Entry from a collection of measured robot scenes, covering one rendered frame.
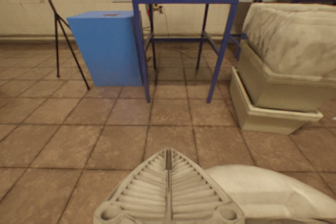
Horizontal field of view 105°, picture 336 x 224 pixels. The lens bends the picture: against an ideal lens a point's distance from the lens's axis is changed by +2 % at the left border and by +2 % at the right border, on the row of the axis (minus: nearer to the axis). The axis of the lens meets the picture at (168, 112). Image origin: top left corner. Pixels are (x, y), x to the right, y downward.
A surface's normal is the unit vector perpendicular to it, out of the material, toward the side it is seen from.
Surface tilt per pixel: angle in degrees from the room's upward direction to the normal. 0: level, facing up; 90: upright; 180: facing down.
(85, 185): 0
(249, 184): 0
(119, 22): 90
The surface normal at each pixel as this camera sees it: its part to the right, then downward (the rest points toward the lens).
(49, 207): 0.00, -0.73
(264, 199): -0.01, 0.37
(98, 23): -0.01, 0.69
